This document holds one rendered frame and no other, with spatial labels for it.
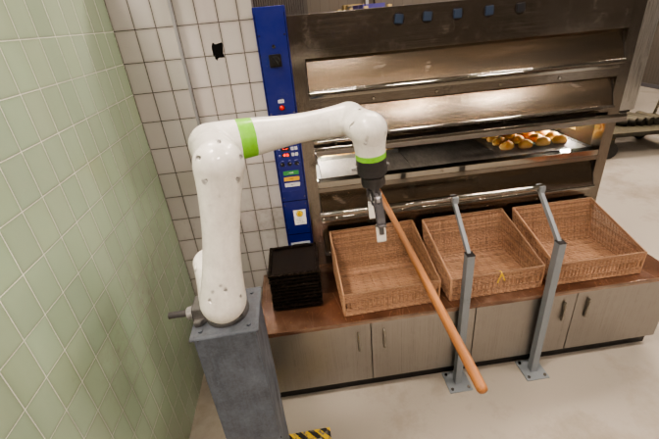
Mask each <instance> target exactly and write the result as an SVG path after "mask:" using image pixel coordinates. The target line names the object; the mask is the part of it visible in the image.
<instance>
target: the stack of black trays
mask: <svg viewBox="0 0 659 439"><path fill-rule="evenodd" d="M268 279H269V284H271V291H272V302H273V305H274V311H277V312H278V311H285V310H293V309H300V308H307V307H314V306H320V305H321V304H323V303H324V301H323V291H322V281H321V272H320V268H319V259H318V250H317V245H316V242H315V243H307V244H299V245H291V246H283V247H276V248H270V255H269V267H268Z"/></svg>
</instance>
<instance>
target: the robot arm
mask: <svg viewBox="0 0 659 439"><path fill-rule="evenodd" d="M339 136H347V137H348V138H349V139H351V140H352V142H353V146H354V150H355V157H356V164H355V165H356V167H355V168H351V170H352V171H356V172H357V173H358V175H359V176H360V177H361V184H362V186H363V187H364V188H366V189H367V197H368V201H370V202H368V207H369V216H370V219H376V221H377V224H376V225H375V228H376V230H377V240H378V243H379V242H384V241H386V230H385V228H386V223H385V216H384V210H383V204H382V197H381V191H380V188H381V187H383V186H384V185H385V174H386V173H387V165H389V162H387V161H386V150H385V142H386V136H387V124H386V121H385V119H384V118H383V117H382V116H381V115H380V114H379V113H377V112H374V111H370V110H367V109H364V108H363V107H361V106H360V105H359V104H357V103H355V102H343V103H340V104H337V105H334V106H330V107H326V108H323V109H319V110H315V111H310V112H305V113H298V114H291V115H283V116H271V117H256V118H244V119H235V120H226V121H219V122H207V123H203V124H200V125H198V126H197V127H195V128H194V129H193V130H192V132H191V133H190V136H189V138H188V149H189V152H190V154H191V156H192V170H193V174H194V179H195V184H196V190H197V196H198V203H199V210H200V218H201V230H202V250H201V251H199V252H198V253H197V254H196V255H195V257H194V259H193V268H194V273H195V278H196V284H197V291H198V296H195V297H194V300H193V303H192V306H189V307H187V308H186V310H183V311H177V312H170V313H168V318H169V319H171V318H178V317H187V318H188V319H192V318H193V324H194V327H199V326H202V325H203V324H204V323H206V322H208V323H209V324H210V325H211V326H214V327H218V328H222V327H229V326H232V325H234V324H236V323H238V322H240V321H241V320H243V319H244V318H245V317H246V315H247V314H248V311H249V302H248V300H247V296H246V290H245V285H244V279H243V271H242V262H241V250H240V209H241V195H242V185H243V177H244V171H245V160H244V159H248V158H252V157H255V156H259V155H262V154H265V153H269V152H272V151H275V150H277V149H280V148H284V147H287V146H291V145H295V144H298V143H303V142H307V141H312V140H318V139H324V138H331V137H339Z"/></svg>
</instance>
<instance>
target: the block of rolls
mask: <svg viewBox="0 0 659 439"><path fill-rule="evenodd" d="M517 134H520V135H517ZM501 136H503V137H501ZM542 136H544V137H542ZM483 138H484V139H486V141H487V142H492V145H494V146H499V148H500V149H501V150H511V149H513V148H514V144H518V147H519V148H521V149H527V148H531V147H532V143H533V142H535V145H537V146H546V145H549V144H550V142H551V141H550V140H552V143H557V144H560V143H566V142H567V141H568V138H567V136H565V135H563V134H559V133H558V132H557V131H550V130H542V131H533V132H525V133H516V134H508V135H500V136H490V137H483ZM525 138H527V139H525ZM507 140H510V141H507Z"/></svg>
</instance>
